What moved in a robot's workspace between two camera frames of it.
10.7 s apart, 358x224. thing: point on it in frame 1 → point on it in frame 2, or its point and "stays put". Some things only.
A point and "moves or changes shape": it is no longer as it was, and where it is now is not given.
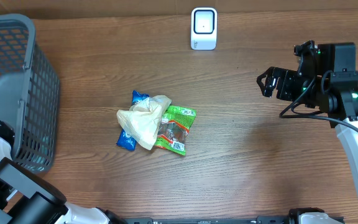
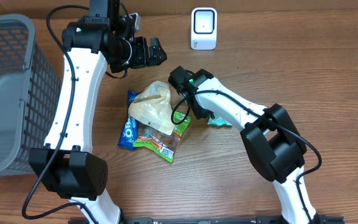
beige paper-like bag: (142, 121) → (151, 106)
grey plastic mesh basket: (19, 88) stays put
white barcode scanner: (203, 28) stays put
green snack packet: (174, 129) moves or changes shape
